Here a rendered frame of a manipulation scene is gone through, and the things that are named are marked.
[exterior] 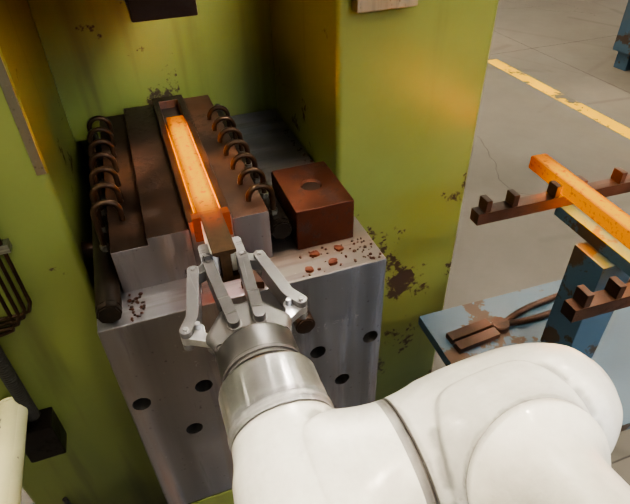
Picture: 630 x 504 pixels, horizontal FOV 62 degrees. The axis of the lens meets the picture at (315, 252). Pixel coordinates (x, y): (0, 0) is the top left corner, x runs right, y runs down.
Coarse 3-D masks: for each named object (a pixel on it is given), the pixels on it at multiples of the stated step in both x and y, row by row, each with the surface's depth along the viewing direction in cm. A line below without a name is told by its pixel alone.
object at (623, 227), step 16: (544, 160) 85; (544, 176) 84; (560, 176) 81; (576, 176) 80; (576, 192) 77; (592, 192) 77; (592, 208) 75; (608, 208) 74; (608, 224) 72; (624, 224) 70; (624, 240) 70
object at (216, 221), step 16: (176, 128) 84; (176, 144) 79; (192, 144) 79; (192, 160) 75; (192, 176) 72; (192, 192) 68; (208, 192) 68; (208, 208) 65; (224, 208) 64; (208, 224) 61; (224, 224) 61; (208, 240) 58; (224, 240) 58; (224, 256) 57; (224, 272) 59
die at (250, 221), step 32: (128, 128) 88; (160, 128) 86; (192, 128) 85; (128, 160) 82; (160, 160) 79; (224, 160) 78; (128, 192) 74; (160, 192) 72; (224, 192) 71; (256, 192) 71; (128, 224) 68; (160, 224) 66; (192, 224) 65; (256, 224) 68; (128, 256) 64; (160, 256) 66; (192, 256) 68; (128, 288) 67
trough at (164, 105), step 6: (162, 102) 95; (168, 102) 95; (174, 102) 95; (162, 108) 95; (168, 108) 95; (174, 108) 95; (180, 108) 93; (162, 114) 91; (168, 114) 93; (174, 114) 93; (180, 114) 93; (168, 132) 87; (192, 138) 83; (174, 150) 82; (180, 168) 78; (204, 168) 75; (186, 186) 74; (216, 198) 69; (192, 204) 70
